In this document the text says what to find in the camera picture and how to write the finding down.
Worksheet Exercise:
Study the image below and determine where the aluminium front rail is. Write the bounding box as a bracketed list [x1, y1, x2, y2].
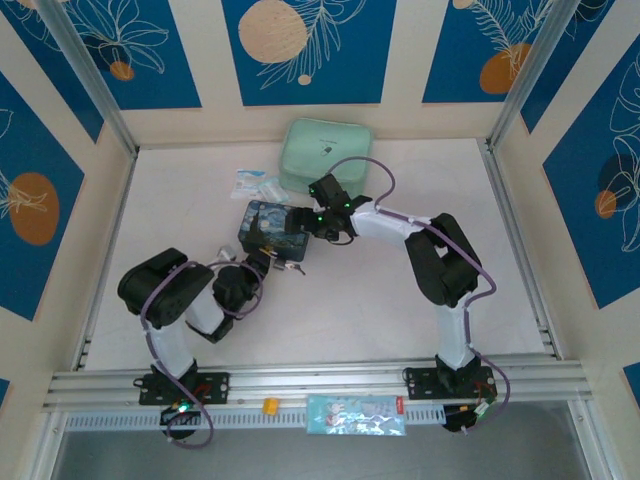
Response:
[42, 357, 594, 414]

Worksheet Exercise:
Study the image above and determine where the dark blue starry tin box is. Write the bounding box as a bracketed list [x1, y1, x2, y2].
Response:
[236, 199, 311, 262]

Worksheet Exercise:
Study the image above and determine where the clear plastic zip bag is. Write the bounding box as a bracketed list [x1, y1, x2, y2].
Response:
[258, 177, 290, 202]

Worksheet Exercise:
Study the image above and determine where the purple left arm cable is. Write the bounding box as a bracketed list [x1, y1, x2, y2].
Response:
[139, 259, 266, 449]

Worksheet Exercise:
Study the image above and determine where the black controller board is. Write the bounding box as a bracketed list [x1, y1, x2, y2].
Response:
[159, 402, 201, 427]
[443, 404, 495, 434]

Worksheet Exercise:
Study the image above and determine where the colourful printed plastic packet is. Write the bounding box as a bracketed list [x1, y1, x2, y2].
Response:
[304, 393, 409, 437]

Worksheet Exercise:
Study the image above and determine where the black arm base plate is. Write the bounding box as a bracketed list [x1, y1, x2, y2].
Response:
[137, 369, 231, 406]
[402, 365, 499, 401]

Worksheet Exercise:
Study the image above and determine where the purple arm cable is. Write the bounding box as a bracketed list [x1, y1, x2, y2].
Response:
[139, 259, 266, 449]
[327, 156, 512, 436]

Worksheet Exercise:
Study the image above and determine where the white slotted cable tray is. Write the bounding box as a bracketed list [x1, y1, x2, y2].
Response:
[63, 405, 447, 432]

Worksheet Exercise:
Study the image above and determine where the aluminium side rail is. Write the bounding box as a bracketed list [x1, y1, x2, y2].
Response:
[69, 149, 139, 371]
[477, 138, 564, 361]

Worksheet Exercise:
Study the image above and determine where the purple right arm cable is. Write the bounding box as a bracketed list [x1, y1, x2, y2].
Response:
[327, 156, 512, 436]

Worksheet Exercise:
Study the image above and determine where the mint green zipper pouch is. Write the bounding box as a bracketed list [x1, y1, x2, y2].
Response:
[276, 117, 375, 202]

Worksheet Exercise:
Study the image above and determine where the white blue paper packet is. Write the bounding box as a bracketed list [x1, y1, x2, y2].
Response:
[231, 168, 270, 201]

